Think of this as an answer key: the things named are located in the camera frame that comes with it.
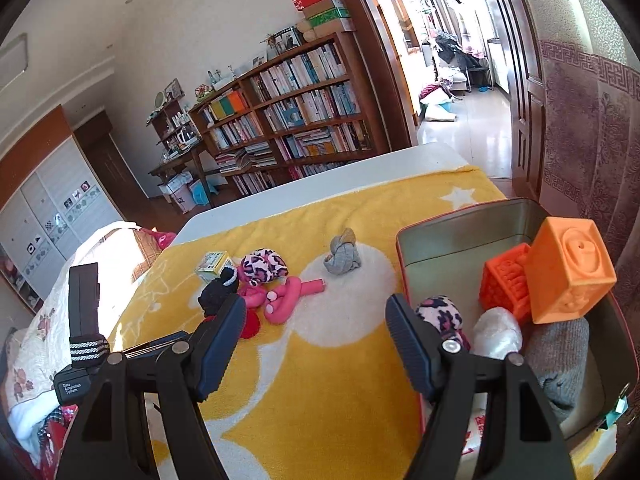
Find pink leopard sock roll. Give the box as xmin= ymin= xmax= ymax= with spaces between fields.
xmin=416 ymin=295 xmax=471 ymax=350

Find black fuzzy sock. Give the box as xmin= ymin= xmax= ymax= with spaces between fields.
xmin=198 ymin=266 xmax=240 ymax=318

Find dark orange rubber cube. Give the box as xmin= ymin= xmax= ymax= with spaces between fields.
xmin=478 ymin=243 xmax=532 ymax=326

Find ointment medicine box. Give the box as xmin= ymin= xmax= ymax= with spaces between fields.
xmin=194 ymin=252 xmax=235 ymax=283

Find light orange rubber cube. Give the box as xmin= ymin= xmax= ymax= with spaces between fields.
xmin=524 ymin=217 xmax=617 ymax=324

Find pink leopard sock pair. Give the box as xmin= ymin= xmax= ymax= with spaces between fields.
xmin=238 ymin=248 xmax=288 ymax=287

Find red fabric item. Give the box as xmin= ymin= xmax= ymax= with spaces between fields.
xmin=241 ymin=308 xmax=262 ymax=339

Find red metal tin box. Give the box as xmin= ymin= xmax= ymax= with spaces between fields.
xmin=396 ymin=198 xmax=638 ymax=448

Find grey knitted sock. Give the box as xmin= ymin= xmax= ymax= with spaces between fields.
xmin=525 ymin=318 xmax=589 ymax=422

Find grey rolled sock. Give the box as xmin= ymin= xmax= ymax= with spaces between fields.
xmin=323 ymin=228 xmax=361 ymax=275

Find white wardrobe with stickers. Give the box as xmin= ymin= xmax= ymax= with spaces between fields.
xmin=1 ymin=138 xmax=122 ymax=312

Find wooden desk with shelf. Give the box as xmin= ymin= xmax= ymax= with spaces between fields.
xmin=146 ymin=90 xmax=218 ymax=208

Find wooden bookshelf with books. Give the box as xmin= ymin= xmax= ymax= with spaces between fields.
xmin=190 ymin=32 xmax=390 ymax=197

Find stacked boxes on bookshelf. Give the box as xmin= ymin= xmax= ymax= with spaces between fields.
xmin=292 ymin=0 xmax=356 ymax=42

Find brown wooden door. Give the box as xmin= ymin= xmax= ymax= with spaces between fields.
xmin=487 ymin=0 xmax=546 ymax=200

